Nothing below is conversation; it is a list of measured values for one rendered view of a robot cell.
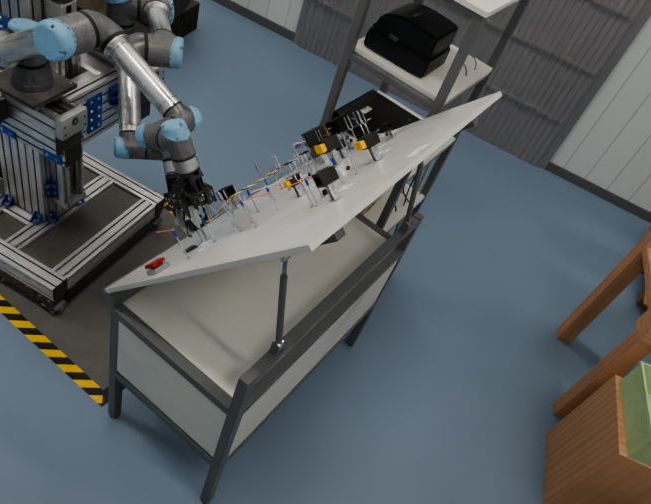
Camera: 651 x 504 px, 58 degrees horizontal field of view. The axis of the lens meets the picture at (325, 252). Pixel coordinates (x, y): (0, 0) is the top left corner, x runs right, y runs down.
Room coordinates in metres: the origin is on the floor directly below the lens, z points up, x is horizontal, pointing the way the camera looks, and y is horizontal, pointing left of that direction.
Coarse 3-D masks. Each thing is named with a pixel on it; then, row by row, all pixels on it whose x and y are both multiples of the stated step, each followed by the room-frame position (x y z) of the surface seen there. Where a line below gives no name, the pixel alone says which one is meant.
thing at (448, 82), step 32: (416, 0) 2.83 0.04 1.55; (448, 0) 2.21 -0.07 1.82; (480, 0) 2.23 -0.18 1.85; (512, 0) 2.37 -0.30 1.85; (352, 32) 2.32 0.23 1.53; (512, 32) 2.67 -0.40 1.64; (384, 64) 2.30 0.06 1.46; (448, 64) 2.53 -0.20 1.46; (480, 64) 2.66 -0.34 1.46; (384, 96) 2.79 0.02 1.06; (416, 96) 2.20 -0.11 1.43; (448, 96) 2.24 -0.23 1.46; (384, 192) 2.56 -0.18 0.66; (384, 224) 2.17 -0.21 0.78
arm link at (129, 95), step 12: (132, 36) 1.83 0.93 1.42; (144, 48) 1.82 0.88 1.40; (120, 72) 1.72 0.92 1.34; (120, 84) 1.69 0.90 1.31; (132, 84) 1.70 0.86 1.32; (120, 96) 1.65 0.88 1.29; (132, 96) 1.66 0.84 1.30; (120, 108) 1.62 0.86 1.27; (132, 108) 1.63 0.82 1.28; (120, 120) 1.59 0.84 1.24; (132, 120) 1.59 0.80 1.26; (120, 132) 1.55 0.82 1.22; (132, 132) 1.56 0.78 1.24; (120, 144) 1.50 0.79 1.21; (132, 144) 1.52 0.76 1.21; (120, 156) 1.49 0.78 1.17; (132, 156) 1.51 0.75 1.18; (144, 156) 1.53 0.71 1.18
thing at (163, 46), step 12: (144, 0) 2.21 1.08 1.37; (156, 0) 2.21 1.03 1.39; (168, 0) 2.27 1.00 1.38; (144, 12) 2.17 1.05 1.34; (156, 12) 2.13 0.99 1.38; (168, 12) 2.22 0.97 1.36; (156, 24) 2.03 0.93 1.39; (168, 24) 2.08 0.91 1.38; (144, 36) 1.85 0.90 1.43; (156, 36) 1.88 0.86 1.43; (168, 36) 1.91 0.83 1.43; (156, 48) 1.84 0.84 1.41; (168, 48) 1.87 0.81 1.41; (180, 48) 1.90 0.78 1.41; (156, 60) 1.83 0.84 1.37; (168, 60) 1.86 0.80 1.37; (180, 60) 1.88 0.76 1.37
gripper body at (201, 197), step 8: (184, 176) 1.30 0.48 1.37; (192, 176) 1.30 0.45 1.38; (200, 176) 1.32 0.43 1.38; (192, 184) 1.30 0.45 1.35; (200, 184) 1.31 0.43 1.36; (208, 184) 1.35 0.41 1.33; (184, 192) 1.31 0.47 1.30; (192, 192) 1.30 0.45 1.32; (200, 192) 1.30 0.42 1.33; (208, 192) 1.33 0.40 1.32; (192, 200) 1.29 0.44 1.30; (200, 200) 1.30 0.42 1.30; (208, 200) 1.32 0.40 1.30
